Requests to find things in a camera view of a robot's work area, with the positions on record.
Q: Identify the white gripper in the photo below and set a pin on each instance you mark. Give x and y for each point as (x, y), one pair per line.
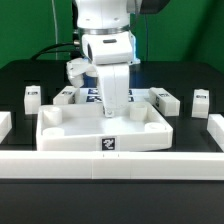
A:
(113, 80)

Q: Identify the marker tag sheet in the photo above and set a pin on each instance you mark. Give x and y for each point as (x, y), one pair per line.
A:
(91, 95)

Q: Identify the left white barrier block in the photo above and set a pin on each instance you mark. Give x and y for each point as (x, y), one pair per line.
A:
(5, 124)

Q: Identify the white front rail barrier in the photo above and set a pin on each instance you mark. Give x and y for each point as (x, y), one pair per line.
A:
(111, 165)

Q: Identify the white barrier block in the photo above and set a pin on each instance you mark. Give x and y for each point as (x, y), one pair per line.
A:
(215, 127)
(5, 124)

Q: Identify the white desk top tray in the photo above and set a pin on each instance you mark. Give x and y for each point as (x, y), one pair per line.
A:
(84, 127)

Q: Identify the right white barrier block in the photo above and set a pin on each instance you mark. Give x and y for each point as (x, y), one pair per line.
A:
(215, 127)

